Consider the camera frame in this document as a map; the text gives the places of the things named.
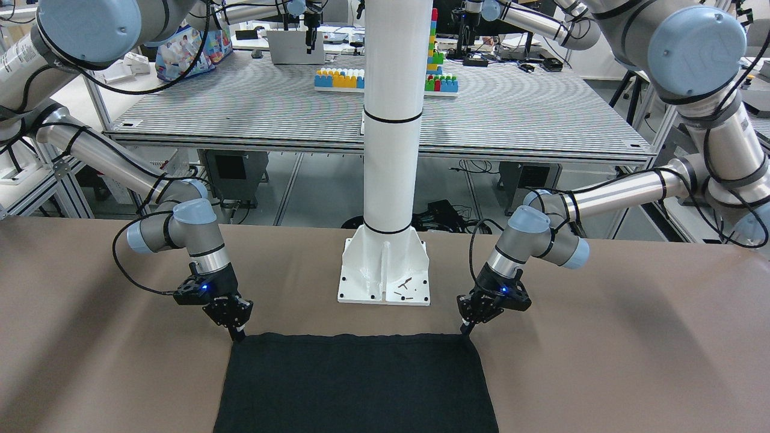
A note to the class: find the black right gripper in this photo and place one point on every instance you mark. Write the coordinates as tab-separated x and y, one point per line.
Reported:
226	284

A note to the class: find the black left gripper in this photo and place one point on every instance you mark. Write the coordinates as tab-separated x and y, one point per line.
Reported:
485	281

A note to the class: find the black graphic t-shirt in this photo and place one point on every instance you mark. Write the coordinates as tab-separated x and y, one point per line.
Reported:
348	383

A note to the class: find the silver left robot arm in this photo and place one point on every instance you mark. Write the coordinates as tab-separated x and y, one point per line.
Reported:
706	150

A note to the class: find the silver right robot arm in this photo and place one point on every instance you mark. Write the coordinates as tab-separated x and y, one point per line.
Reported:
72	38

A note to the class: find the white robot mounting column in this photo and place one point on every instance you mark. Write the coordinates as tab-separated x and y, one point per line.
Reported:
385	262

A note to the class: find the grey computer tower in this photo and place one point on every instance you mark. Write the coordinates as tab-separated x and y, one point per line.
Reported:
518	178
235	174

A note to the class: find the striped aluminium work table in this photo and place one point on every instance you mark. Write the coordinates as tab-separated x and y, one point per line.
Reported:
501	113

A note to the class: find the colourful toy block tower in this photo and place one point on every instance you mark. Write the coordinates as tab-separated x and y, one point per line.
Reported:
437	82

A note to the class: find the colourful toy block row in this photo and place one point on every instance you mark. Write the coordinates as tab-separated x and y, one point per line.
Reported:
333	79

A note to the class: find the colourful printed bag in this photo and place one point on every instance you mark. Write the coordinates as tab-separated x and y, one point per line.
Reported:
177	53

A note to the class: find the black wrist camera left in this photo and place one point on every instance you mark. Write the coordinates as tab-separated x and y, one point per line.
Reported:
515	297

